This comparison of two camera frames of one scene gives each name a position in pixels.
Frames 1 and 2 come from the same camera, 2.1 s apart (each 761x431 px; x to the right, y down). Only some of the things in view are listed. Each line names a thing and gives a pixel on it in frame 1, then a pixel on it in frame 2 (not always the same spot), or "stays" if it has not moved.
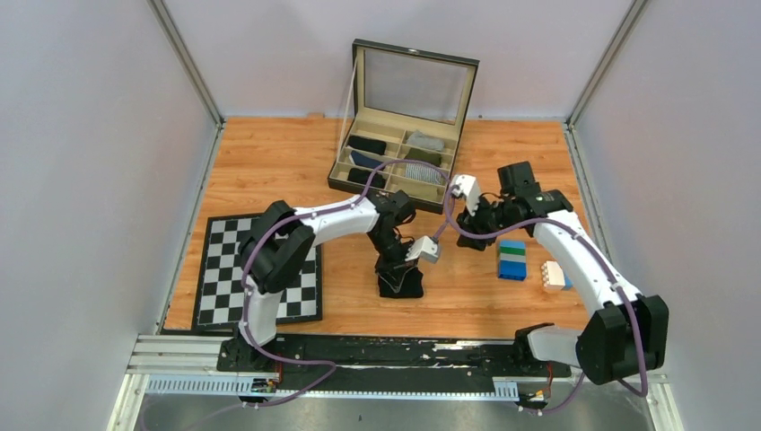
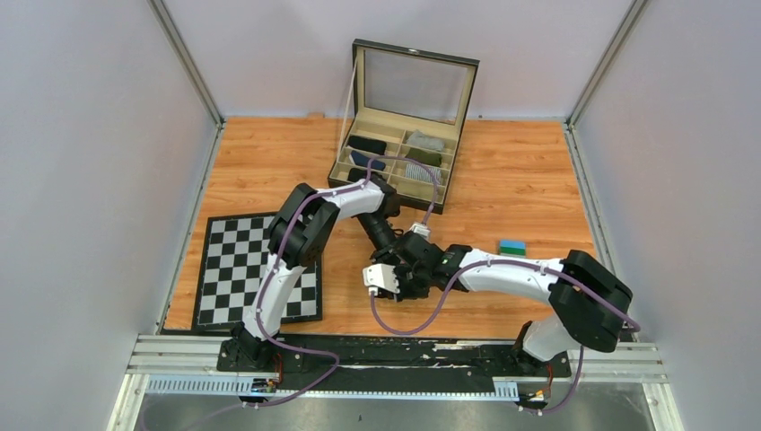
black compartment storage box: x=407 y=110 stays
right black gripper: x=469 y=223 to x=399 y=270
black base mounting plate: x=386 y=362 stays
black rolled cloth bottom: x=363 y=176 stays
